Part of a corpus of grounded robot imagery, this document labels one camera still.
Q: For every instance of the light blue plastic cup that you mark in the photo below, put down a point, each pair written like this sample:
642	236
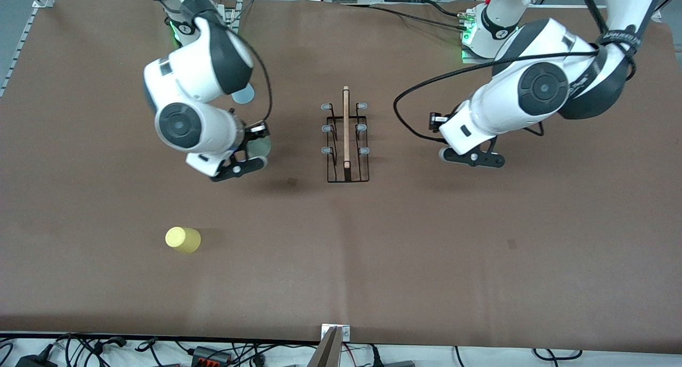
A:
245	96

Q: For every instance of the yellow plastic cup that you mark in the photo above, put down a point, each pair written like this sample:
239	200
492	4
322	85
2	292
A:
182	239

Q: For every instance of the black and orange connector box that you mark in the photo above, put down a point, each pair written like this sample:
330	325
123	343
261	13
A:
210	355

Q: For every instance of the small aluminium edge bracket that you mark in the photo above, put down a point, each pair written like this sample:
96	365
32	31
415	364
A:
345	333

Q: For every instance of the grey camera support beam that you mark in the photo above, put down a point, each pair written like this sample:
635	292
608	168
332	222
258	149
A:
327	353

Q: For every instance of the black power adapter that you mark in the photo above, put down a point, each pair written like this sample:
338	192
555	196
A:
34	361

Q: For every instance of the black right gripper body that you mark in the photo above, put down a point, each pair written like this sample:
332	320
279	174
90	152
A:
250	137

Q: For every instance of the aluminium arm base plate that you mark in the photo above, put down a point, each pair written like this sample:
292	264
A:
474	59
232	10

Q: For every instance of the perforated aluminium rail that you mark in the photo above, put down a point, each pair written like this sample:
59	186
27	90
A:
17	52

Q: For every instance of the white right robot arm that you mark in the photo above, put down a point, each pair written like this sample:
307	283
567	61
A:
181	124

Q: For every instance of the mint green plastic cup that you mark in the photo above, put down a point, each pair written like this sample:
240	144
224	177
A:
262	147

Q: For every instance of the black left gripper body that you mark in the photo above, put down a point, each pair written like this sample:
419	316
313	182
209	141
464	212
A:
438	121

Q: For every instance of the aluminium corner bracket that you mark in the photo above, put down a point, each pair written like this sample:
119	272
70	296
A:
43	2

